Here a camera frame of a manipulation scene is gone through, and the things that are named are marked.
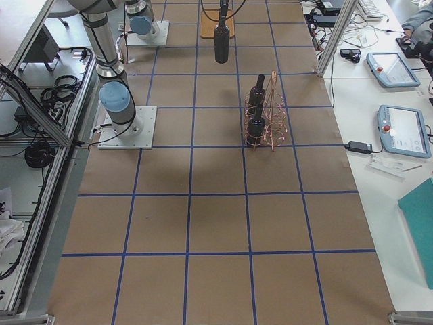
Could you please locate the dark wine bottle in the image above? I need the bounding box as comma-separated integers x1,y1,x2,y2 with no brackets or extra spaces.
248,74,265,115
246,104,265,148
214,16,230,64

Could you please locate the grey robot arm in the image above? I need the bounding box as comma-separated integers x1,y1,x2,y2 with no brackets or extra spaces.
69,1,156,134
124,0,159,39

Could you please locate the wooden rectangular tray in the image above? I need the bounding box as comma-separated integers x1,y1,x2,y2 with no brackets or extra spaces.
200,9,235,39

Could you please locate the far teach pendant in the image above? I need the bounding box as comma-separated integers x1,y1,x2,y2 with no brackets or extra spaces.
366,53,420,88

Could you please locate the teach pendant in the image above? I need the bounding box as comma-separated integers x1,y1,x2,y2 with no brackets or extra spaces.
366,53,420,88
377,105,432,158

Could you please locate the black power adapter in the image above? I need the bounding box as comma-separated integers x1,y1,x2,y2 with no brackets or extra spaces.
344,141,373,154

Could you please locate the near teach pendant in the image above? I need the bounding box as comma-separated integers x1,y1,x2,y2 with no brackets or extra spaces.
377,105,432,158

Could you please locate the clear acrylic piece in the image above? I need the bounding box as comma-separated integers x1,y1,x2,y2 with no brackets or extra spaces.
366,154,405,181

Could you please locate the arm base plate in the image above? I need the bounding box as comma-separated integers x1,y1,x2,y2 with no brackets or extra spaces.
127,20,169,47
97,106,157,150

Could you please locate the copper wire bottle basket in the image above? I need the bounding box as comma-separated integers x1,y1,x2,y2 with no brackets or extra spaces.
244,71,288,150

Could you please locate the aluminium frame post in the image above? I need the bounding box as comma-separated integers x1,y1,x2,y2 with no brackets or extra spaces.
316,0,358,77

